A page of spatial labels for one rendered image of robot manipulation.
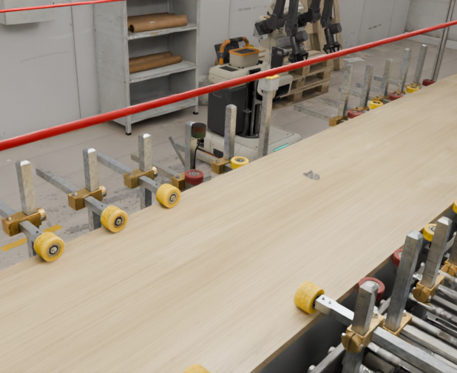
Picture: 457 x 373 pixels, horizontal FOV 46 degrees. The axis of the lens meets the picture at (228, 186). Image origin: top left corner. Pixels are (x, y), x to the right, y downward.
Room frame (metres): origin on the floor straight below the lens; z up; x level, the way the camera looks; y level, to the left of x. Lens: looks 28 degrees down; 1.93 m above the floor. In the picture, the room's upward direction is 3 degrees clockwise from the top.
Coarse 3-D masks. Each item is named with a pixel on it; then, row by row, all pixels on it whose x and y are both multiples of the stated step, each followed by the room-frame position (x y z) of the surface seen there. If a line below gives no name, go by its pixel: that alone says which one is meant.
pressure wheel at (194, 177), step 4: (188, 172) 2.03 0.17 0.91; (192, 172) 2.03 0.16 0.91; (196, 172) 2.05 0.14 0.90; (200, 172) 2.04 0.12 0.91; (188, 176) 2.00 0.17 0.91; (192, 176) 2.00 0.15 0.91; (196, 176) 2.00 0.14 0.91; (200, 176) 2.01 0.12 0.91; (188, 180) 2.00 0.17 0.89; (192, 180) 1.99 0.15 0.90; (196, 180) 1.99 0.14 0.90; (200, 180) 2.01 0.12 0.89; (192, 184) 1.99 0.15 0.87
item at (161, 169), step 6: (132, 156) 2.28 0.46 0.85; (138, 156) 2.27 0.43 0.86; (138, 162) 2.26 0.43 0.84; (156, 162) 2.21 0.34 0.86; (156, 168) 2.17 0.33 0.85; (162, 168) 2.16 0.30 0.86; (168, 168) 2.16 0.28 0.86; (162, 174) 2.14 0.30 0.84; (168, 174) 2.12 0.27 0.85; (174, 174) 2.10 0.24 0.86; (186, 186) 2.04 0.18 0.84; (192, 186) 2.01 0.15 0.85
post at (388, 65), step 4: (388, 60) 3.41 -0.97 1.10; (392, 60) 3.41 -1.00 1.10; (388, 64) 3.40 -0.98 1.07; (392, 64) 3.42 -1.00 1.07; (388, 68) 3.40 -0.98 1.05; (384, 72) 3.42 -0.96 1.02; (388, 72) 3.40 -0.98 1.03; (384, 76) 3.41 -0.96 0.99; (388, 76) 3.40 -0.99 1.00; (384, 80) 3.41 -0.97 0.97; (388, 80) 3.41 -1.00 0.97; (384, 84) 3.41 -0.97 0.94; (384, 88) 3.40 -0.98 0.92; (380, 92) 3.42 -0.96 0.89; (384, 92) 3.40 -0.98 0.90
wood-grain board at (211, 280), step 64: (384, 128) 2.72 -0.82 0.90; (448, 128) 2.78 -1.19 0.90; (192, 192) 1.87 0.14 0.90; (256, 192) 1.90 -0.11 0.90; (320, 192) 1.93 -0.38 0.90; (384, 192) 1.97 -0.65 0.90; (448, 192) 2.00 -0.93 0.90; (64, 256) 1.40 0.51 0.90; (128, 256) 1.42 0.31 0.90; (192, 256) 1.44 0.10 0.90; (256, 256) 1.46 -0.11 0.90; (320, 256) 1.48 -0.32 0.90; (384, 256) 1.50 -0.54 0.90; (0, 320) 1.09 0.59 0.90; (64, 320) 1.10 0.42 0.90; (128, 320) 1.12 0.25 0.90; (192, 320) 1.13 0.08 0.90; (256, 320) 1.15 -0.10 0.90
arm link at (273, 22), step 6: (282, 0) 3.67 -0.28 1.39; (276, 6) 3.70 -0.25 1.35; (282, 6) 3.69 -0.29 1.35; (276, 12) 3.69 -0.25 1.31; (282, 12) 3.70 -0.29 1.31; (270, 18) 3.70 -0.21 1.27; (276, 18) 3.68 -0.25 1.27; (282, 18) 3.73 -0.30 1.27; (270, 24) 3.69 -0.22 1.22; (276, 24) 3.66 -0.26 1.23
